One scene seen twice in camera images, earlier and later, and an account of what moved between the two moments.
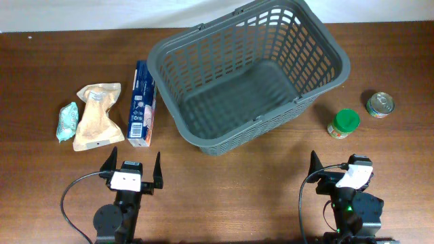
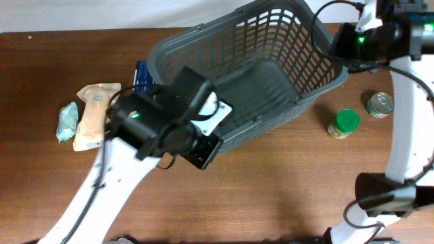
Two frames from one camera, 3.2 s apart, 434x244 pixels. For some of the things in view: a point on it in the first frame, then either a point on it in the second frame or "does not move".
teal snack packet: [68, 121] does not move
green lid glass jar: [345, 121] does not move
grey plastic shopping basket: [234, 80] does not move
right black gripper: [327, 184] -> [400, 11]
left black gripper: [146, 188] -> [203, 158]
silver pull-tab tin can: [380, 104] does not move
